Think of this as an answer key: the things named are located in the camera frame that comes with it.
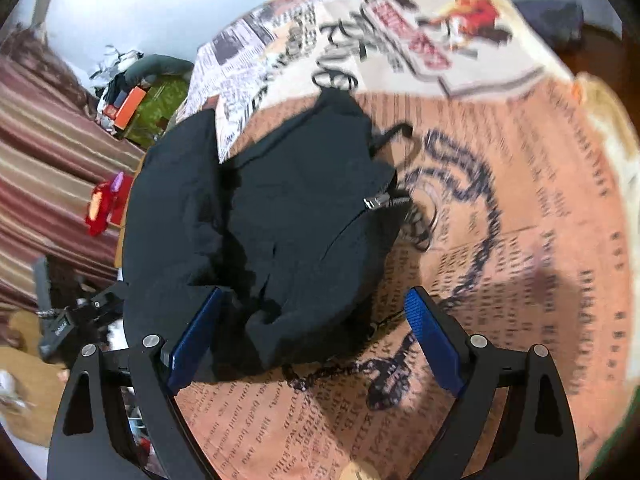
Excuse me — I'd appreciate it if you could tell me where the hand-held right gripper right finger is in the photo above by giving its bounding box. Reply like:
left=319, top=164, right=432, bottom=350
left=404, top=286, right=581, bottom=480

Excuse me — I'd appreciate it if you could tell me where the black zip hoodie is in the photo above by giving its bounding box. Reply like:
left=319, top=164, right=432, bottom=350
left=121, top=87, right=436, bottom=368

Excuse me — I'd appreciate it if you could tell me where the red toy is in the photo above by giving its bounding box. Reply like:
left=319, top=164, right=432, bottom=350
left=82, top=172, right=126, bottom=237

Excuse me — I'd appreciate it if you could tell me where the dark blue pillow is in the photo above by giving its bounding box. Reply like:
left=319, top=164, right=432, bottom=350
left=515, top=0, right=583, bottom=43

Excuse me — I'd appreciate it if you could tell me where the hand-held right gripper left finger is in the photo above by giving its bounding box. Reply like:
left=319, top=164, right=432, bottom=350
left=47, top=286, right=224, bottom=480

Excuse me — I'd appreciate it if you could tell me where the newspaper print blanket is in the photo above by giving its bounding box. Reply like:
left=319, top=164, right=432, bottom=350
left=172, top=0, right=640, bottom=480

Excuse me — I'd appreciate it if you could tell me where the orange box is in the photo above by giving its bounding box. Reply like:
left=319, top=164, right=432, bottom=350
left=114, top=86, right=148, bottom=128

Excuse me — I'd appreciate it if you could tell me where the green patterned box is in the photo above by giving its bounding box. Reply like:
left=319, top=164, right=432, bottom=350
left=122, top=77, right=193, bottom=151

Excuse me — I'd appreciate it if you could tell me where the grey plush toy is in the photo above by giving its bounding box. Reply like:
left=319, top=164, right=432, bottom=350
left=122, top=54, right=196, bottom=87

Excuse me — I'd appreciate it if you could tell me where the striped maroon curtain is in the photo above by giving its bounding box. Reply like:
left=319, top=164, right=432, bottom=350
left=0, top=25, right=146, bottom=311

